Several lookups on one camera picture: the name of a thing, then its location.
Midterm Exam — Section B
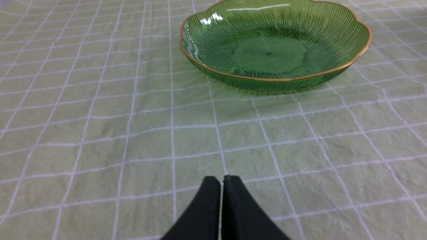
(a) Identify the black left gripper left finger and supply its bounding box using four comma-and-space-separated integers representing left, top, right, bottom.
161, 176, 221, 240

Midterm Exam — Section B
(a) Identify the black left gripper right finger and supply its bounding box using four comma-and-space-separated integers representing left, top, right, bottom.
221, 175, 290, 240

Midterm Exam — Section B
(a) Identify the green checkered tablecloth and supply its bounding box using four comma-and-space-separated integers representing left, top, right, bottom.
0, 0, 427, 240

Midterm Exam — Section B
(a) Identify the green glass plate gold rim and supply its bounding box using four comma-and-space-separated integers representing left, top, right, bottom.
179, 0, 373, 92

